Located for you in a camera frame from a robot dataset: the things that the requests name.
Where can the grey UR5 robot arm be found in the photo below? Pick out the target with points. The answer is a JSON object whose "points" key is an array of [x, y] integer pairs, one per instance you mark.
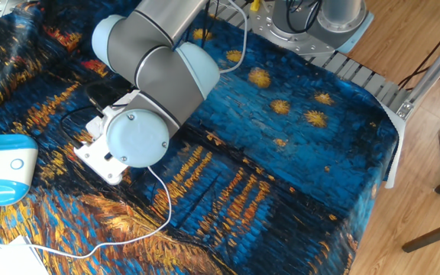
{"points": [[159, 76]]}

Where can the starry night painting tablecloth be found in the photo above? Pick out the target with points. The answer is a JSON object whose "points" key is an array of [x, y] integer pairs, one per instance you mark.
{"points": [[281, 172]]}

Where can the silver robot mounting plate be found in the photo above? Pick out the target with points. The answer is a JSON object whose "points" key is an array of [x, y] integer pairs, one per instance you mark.
{"points": [[266, 26]]}

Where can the yellow connector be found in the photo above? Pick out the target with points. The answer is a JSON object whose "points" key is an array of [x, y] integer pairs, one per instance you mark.
{"points": [[255, 4]]}

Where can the white paper sheets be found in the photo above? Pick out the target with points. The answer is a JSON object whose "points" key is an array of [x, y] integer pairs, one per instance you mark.
{"points": [[2, 259]]}

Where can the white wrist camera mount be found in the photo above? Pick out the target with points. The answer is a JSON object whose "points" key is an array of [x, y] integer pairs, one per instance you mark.
{"points": [[98, 156]]}

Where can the white table corner bracket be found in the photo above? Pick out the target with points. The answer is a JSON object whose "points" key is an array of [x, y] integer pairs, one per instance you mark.
{"points": [[395, 153]]}

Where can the aluminium frame beam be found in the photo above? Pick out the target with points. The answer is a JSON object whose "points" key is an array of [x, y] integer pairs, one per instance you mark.
{"points": [[434, 66]]}

